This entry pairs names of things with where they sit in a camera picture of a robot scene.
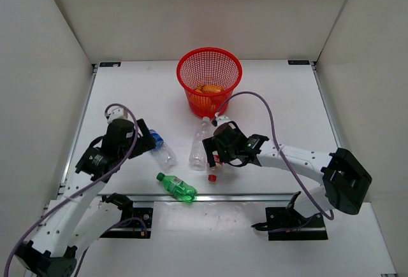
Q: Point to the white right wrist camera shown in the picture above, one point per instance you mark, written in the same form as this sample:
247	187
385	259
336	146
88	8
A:
220	120

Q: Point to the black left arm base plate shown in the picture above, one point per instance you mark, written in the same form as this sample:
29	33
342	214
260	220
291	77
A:
134	224

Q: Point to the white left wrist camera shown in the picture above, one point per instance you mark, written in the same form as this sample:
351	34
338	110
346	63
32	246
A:
116	113

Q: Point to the black label left table corner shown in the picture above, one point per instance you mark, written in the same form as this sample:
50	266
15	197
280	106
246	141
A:
109	64

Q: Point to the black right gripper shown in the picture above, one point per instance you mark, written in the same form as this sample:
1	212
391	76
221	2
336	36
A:
213	144

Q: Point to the crushed orange plastic bottle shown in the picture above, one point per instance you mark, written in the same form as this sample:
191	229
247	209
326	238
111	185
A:
205	103

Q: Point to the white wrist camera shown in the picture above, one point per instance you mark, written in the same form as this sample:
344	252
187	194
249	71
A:
116	113
220	120

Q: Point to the orange juice bottle yellow cap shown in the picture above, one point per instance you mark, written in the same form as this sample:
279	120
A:
209	89

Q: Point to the red mesh plastic bin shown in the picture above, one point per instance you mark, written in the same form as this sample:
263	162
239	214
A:
208	76

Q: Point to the black label right table corner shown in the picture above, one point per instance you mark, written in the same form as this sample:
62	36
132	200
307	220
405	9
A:
298	62

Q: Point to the clear bottle red label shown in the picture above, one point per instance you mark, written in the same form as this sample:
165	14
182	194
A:
215	171

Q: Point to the clear unlabelled plastic bottle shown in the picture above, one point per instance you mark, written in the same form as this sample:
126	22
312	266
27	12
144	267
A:
198	157

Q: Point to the black label table corner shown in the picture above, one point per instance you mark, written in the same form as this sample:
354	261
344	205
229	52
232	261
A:
298	62
109	64

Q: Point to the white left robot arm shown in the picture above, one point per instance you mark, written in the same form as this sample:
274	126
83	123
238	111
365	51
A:
65	234

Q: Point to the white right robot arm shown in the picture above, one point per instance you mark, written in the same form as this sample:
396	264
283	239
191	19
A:
342	181

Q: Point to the green plastic bottle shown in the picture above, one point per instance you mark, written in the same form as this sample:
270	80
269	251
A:
179	189

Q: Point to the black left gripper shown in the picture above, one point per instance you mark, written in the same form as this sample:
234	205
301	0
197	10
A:
145	142

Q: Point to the clear bottle blue label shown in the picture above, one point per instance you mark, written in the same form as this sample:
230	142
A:
162	153

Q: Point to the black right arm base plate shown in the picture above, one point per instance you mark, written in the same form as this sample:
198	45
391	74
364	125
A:
285	224

